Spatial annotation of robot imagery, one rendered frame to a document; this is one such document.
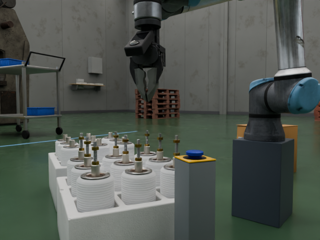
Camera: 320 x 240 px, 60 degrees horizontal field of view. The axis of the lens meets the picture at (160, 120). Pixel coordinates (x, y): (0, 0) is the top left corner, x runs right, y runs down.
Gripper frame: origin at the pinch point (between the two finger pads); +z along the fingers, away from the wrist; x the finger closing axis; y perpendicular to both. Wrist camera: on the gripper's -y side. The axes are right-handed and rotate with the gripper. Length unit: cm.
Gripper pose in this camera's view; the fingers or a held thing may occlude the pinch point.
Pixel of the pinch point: (146, 96)
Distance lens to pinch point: 74.6
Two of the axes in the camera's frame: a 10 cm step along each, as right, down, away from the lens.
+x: -9.6, 0.0, 2.7
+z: 0.2, 10.0, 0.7
